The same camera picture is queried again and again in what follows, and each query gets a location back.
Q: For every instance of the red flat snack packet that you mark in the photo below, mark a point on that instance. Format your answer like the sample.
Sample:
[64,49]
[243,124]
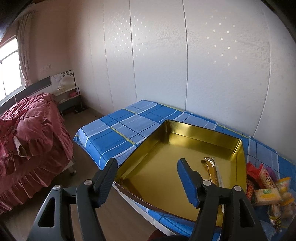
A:
[253,176]

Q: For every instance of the pink curtain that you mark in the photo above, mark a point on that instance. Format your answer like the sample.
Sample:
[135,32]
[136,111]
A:
[23,38]

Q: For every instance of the gold stick packet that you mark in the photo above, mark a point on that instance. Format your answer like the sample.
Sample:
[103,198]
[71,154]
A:
[213,171]

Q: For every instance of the blue plaid bed sheet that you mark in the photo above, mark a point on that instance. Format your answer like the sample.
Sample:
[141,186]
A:
[118,134]

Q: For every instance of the green cracker packet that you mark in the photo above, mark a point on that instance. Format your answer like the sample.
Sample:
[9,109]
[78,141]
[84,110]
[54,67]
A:
[266,197]

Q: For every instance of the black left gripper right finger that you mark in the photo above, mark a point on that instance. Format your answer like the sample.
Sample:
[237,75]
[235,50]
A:
[240,221]

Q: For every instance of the gold lined dark gift box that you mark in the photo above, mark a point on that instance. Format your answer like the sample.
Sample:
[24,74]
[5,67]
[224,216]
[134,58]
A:
[157,173]

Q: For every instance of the red quilted bed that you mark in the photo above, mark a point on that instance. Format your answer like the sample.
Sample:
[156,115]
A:
[35,148]

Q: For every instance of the orange edged clear snack bag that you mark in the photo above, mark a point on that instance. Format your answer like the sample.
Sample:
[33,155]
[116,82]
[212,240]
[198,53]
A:
[285,208]

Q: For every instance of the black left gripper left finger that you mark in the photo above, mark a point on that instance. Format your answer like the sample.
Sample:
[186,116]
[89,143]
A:
[53,221]

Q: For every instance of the red white biscuit packet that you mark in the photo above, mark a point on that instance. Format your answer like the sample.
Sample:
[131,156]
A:
[266,178]

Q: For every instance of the white bedside table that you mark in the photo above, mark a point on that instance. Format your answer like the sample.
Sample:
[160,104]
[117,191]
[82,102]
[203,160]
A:
[66,91]

